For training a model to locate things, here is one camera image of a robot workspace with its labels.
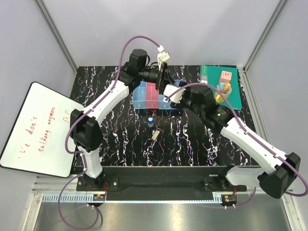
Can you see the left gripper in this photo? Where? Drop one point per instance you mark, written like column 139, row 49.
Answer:
column 163, row 77

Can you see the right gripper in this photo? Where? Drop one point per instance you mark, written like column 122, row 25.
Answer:
column 180, row 105

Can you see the small blue cap bottle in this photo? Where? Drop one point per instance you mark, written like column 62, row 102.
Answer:
column 150, row 122

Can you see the beige eraser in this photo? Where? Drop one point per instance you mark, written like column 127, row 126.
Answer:
column 155, row 135

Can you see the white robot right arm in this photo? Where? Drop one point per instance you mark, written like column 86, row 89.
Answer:
column 276, row 171

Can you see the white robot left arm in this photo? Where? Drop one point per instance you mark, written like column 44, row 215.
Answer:
column 85, row 124

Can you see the light blue drawer box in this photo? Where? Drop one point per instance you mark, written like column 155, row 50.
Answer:
column 162, row 103

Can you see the leftmost blue drawer box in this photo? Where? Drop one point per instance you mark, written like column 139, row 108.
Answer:
column 139, row 96

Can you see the yellow mug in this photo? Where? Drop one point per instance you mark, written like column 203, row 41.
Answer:
column 219, row 98

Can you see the pink cube box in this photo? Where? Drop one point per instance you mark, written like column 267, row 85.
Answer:
column 225, row 77

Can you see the whiteboard with red writing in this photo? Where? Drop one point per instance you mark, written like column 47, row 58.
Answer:
column 37, row 140

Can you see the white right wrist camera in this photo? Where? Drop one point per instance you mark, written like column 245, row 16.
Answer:
column 170, row 95

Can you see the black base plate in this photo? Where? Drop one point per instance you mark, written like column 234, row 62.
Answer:
column 194, row 180

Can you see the aluminium cable duct rail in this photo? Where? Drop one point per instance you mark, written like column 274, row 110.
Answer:
column 135, row 197

